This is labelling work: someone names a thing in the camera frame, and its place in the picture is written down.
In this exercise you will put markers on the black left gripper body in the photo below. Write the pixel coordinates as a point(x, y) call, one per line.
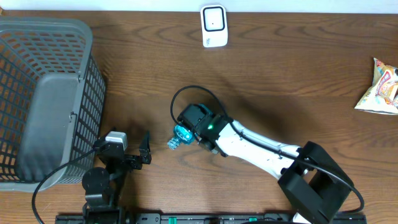
point(132, 162)

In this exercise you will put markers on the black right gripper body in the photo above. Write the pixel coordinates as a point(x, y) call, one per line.
point(213, 115)

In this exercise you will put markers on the blue mouthwash bottle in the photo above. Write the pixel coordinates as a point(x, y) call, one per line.
point(182, 135)

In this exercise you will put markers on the yellow chip snack bag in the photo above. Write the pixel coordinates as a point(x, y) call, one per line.
point(381, 97)

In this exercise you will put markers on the white barcode scanner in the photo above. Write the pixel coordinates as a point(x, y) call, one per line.
point(214, 26)

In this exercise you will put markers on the grey plastic lattice basket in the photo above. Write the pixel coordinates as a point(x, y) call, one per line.
point(52, 99)

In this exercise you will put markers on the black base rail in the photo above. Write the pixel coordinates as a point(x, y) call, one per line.
point(155, 218)

